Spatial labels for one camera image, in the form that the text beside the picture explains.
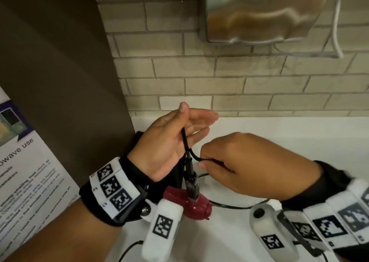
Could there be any person's right hand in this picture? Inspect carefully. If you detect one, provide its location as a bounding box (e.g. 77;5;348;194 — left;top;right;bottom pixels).
198;132;323;202

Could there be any person's left hand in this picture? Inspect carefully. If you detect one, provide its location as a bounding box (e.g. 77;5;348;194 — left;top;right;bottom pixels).
127;102;219;183

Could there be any black hair dryer cord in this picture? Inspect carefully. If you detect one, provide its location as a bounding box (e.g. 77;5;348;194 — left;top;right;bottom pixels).
180;127;270;210

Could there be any person's left forearm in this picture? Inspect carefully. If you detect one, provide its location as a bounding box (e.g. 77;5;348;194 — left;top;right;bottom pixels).
0;198;123;262

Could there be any red hair dryer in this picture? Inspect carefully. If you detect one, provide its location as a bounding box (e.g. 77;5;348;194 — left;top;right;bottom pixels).
162;185;214;221

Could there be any black wristband with marker tags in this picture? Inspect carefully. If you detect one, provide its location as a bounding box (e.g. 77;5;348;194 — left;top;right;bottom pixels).
79;132;162;228
280;160;369;262

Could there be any dark brown cabinet panel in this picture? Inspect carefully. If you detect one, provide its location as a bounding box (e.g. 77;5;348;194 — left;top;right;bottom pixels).
0;0;136;188

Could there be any printed notice poster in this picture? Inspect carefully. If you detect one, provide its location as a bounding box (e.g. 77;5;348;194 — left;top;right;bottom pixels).
0;86;81;261

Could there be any white wrist camera with marker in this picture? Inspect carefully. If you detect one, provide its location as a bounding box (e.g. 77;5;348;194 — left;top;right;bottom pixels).
249;203;301;262
141;198;185;262

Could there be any thin black camera cable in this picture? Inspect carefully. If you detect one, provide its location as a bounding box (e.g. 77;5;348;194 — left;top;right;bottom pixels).
118;240;145;262

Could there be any stainless steel wall dispenser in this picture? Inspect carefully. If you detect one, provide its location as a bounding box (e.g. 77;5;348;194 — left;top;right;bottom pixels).
198;0;333;45

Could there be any white wall cable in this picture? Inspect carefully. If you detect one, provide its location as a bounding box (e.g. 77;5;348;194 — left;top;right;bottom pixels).
329;0;345;59

